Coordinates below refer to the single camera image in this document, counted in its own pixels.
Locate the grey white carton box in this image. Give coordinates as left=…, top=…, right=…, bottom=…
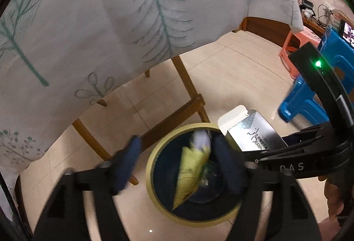
left=217, top=105, right=287, bottom=152

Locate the yellow green snack bag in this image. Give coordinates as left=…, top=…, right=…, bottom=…
left=172, top=145, right=211, bottom=210

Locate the white tissue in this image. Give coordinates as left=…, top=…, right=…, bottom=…
left=190, top=129, right=211, bottom=151

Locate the yellow rim trash bin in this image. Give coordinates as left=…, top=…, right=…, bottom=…
left=146, top=123, right=242, bottom=228

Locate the person right hand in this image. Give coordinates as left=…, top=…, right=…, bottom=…
left=318, top=176, right=344, bottom=221

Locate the blue plastic stool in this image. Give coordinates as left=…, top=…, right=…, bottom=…
left=278, top=29, right=353, bottom=125

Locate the tree print tablecloth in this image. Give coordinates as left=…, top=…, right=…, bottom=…
left=1, top=0, right=303, bottom=174

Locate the wooden table leg frame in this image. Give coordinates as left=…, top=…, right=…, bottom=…
left=71, top=55, right=211, bottom=186

